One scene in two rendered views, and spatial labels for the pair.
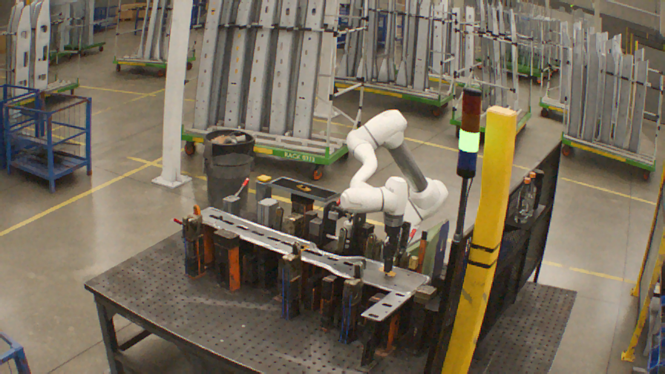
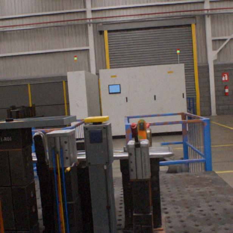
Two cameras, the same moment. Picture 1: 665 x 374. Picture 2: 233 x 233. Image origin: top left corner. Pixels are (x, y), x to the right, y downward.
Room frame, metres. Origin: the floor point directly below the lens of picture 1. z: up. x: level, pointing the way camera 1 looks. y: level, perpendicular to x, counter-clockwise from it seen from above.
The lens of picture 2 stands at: (4.60, 0.07, 1.21)
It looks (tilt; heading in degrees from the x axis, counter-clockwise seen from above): 4 degrees down; 156
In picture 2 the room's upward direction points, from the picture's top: 4 degrees counter-clockwise
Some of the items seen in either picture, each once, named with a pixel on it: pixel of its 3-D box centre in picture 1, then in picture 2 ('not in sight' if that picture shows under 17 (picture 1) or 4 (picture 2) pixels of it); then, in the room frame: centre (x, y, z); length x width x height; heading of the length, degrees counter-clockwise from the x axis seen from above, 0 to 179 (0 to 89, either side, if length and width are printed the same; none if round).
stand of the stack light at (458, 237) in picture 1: (466, 172); not in sight; (2.15, -0.43, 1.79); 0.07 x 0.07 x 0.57
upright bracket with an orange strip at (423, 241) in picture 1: (417, 277); not in sight; (3.06, -0.44, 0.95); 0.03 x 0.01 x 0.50; 59
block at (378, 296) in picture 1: (375, 322); not in sight; (2.78, -0.24, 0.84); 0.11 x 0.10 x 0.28; 149
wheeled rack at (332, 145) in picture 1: (269, 81); not in sight; (7.74, 0.78, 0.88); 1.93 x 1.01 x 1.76; 70
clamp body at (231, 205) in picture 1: (231, 228); (141, 194); (3.66, 0.55, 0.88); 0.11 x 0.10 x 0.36; 149
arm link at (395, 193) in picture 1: (393, 194); not in sight; (2.97, -0.26, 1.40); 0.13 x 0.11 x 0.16; 107
